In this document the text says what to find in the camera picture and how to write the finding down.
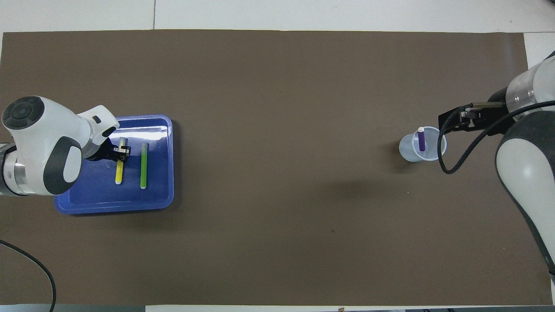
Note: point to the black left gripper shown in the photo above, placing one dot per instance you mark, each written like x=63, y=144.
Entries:
x=102, y=152

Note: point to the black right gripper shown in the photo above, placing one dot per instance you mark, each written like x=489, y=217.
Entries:
x=498, y=115

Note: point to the yellow pen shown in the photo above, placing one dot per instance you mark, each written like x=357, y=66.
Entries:
x=119, y=173

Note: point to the green pen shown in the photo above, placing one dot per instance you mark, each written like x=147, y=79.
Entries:
x=144, y=167

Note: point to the purple pen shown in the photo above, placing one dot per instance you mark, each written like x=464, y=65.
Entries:
x=421, y=141

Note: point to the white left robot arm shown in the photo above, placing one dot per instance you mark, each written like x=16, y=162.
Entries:
x=43, y=138

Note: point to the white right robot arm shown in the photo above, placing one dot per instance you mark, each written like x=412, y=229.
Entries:
x=529, y=173

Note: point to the blue plastic tray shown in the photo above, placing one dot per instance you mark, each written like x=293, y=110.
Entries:
x=112, y=199

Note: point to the translucent pale blue cup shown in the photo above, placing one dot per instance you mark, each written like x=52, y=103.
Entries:
x=409, y=151

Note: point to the brown table mat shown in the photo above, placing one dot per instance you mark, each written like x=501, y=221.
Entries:
x=277, y=216

